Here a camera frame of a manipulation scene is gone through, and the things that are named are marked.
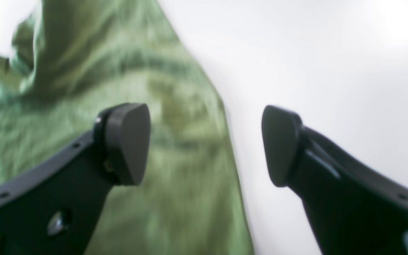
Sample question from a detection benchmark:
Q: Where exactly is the olive green T-shirt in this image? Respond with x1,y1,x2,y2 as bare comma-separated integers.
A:
0,0,255,255

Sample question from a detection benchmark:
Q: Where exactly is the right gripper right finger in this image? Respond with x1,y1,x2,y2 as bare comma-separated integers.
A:
262,105,408,255

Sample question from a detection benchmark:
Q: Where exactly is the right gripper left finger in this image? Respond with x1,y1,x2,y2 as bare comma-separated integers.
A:
0,103,151,255

